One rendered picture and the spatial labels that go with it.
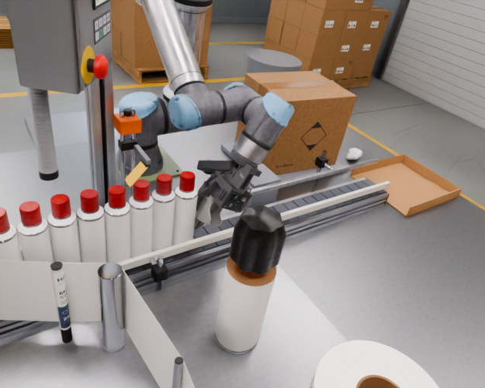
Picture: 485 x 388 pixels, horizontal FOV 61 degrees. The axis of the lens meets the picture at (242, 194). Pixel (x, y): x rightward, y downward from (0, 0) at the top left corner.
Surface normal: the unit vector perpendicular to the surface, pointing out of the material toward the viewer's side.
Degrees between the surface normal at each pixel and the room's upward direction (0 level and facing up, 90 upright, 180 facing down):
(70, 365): 0
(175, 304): 0
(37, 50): 90
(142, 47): 90
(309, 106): 90
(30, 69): 90
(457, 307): 0
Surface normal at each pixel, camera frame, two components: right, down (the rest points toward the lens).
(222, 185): -0.64, -0.22
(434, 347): 0.15, -0.81
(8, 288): 0.08, 0.58
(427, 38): -0.83, 0.20
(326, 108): 0.48, 0.55
